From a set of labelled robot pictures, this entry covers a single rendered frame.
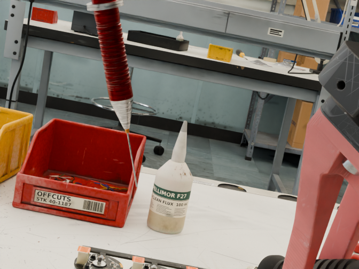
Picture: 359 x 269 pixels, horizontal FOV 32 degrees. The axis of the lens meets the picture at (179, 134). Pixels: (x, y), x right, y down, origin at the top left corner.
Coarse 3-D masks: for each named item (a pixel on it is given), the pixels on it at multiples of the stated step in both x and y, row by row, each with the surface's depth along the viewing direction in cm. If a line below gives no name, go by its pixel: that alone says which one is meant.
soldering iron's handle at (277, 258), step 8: (272, 256) 25; (280, 256) 26; (264, 264) 25; (272, 264) 25; (280, 264) 25; (320, 264) 23; (328, 264) 23; (336, 264) 23; (344, 264) 23; (352, 264) 22
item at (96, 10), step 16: (96, 0) 26; (112, 0) 26; (96, 16) 27; (112, 16) 26; (112, 32) 27; (112, 48) 27; (112, 64) 27; (112, 80) 27; (128, 80) 28; (112, 96) 28; (128, 96) 28
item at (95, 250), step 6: (84, 246) 33; (96, 252) 33; (102, 252) 33; (108, 252) 33; (114, 252) 33; (120, 252) 34; (126, 258) 33; (150, 258) 34; (156, 264) 33; (162, 264) 33; (168, 264) 33; (174, 264) 33; (180, 264) 33
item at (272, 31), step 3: (354, 0) 248; (351, 3) 249; (354, 3) 248; (270, 30) 248; (273, 30) 248; (276, 30) 248; (279, 30) 248; (282, 30) 248; (270, 33) 248; (273, 33) 248; (276, 33) 248; (279, 33) 248; (282, 33) 248; (279, 36) 248; (282, 36) 248
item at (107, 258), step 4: (92, 256) 32; (96, 256) 32; (104, 256) 33; (108, 256) 33; (76, 260) 31; (88, 260) 32; (92, 260) 32; (104, 260) 32; (108, 260) 32; (112, 260) 32; (116, 260) 32; (76, 264) 31; (80, 264) 31; (84, 264) 31; (88, 264) 31; (108, 264) 32; (112, 264) 32; (116, 264) 32; (120, 264) 32; (76, 268) 31; (80, 268) 31; (84, 268) 31; (88, 268) 31; (92, 268) 31; (96, 268) 31; (100, 268) 31; (104, 268) 31; (108, 268) 31; (112, 268) 31; (116, 268) 31; (120, 268) 32
